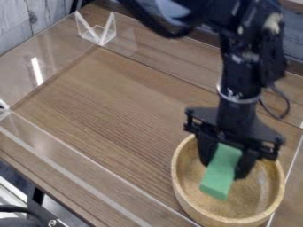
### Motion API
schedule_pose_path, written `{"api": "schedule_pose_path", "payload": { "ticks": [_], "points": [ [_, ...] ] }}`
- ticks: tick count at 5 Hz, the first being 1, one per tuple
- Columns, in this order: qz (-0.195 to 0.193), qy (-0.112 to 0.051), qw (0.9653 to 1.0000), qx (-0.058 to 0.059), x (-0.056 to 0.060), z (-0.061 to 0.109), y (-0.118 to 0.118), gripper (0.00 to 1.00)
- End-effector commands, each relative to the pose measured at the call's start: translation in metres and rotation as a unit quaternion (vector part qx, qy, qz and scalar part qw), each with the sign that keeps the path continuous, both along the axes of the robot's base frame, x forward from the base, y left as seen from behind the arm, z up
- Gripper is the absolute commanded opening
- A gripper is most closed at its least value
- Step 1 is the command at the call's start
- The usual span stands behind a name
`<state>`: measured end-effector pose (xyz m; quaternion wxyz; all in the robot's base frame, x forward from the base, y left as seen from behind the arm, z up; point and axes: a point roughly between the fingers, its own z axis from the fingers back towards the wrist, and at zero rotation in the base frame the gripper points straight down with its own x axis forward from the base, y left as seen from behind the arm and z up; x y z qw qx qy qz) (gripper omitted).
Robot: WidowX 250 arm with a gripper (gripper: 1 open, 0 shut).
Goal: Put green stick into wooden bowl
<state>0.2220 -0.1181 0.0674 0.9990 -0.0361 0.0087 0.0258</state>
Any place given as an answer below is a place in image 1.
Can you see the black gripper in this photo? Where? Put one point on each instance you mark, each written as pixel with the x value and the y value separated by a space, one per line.
pixel 232 124

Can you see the green rectangular block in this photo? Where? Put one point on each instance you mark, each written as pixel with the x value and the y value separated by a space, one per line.
pixel 219 174

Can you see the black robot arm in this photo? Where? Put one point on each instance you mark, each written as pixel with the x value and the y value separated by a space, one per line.
pixel 249 26

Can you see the wooden bowl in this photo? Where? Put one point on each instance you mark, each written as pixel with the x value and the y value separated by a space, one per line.
pixel 253 197

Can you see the clear acrylic corner bracket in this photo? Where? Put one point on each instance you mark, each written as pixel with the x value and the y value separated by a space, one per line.
pixel 96 34

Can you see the black table leg bracket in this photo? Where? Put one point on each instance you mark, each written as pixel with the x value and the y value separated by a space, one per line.
pixel 46 219

